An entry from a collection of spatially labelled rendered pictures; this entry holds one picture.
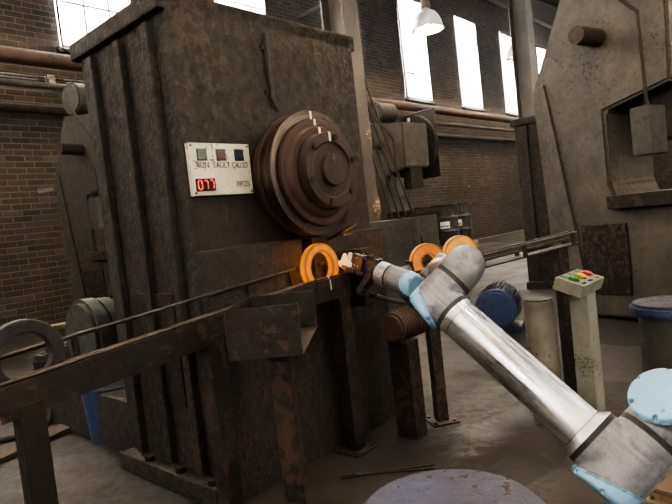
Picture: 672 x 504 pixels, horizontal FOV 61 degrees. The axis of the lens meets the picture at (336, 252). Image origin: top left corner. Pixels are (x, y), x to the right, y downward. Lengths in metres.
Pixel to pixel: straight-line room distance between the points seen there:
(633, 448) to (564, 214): 3.23
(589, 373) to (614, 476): 0.99
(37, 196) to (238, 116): 6.14
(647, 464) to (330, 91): 1.83
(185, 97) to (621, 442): 1.63
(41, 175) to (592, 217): 6.46
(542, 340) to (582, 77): 2.55
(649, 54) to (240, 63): 2.86
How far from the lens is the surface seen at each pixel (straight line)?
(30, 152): 8.21
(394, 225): 4.84
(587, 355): 2.42
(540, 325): 2.41
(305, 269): 2.14
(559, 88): 4.65
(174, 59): 2.08
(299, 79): 2.44
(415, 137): 10.28
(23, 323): 1.61
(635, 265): 4.38
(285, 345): 1.52
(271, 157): 2.04
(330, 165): 2.11
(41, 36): 8.69
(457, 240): 2.53
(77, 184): 6.71
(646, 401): 1.52
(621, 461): 1.50
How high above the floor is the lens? 0.92
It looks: 3 degrees down
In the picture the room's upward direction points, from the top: 6 degrees counter-clockwise
